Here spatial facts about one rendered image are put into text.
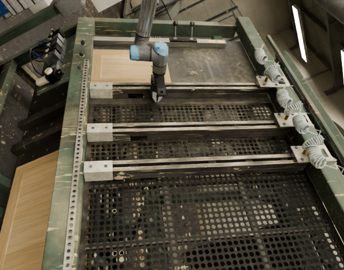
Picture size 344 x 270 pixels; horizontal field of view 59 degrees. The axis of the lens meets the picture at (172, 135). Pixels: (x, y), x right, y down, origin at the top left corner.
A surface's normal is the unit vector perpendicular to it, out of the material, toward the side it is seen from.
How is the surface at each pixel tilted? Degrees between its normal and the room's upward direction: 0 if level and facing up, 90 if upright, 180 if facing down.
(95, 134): 90
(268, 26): 90
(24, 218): 90
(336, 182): 60
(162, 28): 90
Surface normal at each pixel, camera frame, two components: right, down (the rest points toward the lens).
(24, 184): -0.40, -0.57
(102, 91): 0.13, 0.74
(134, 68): 0.11, -0.67
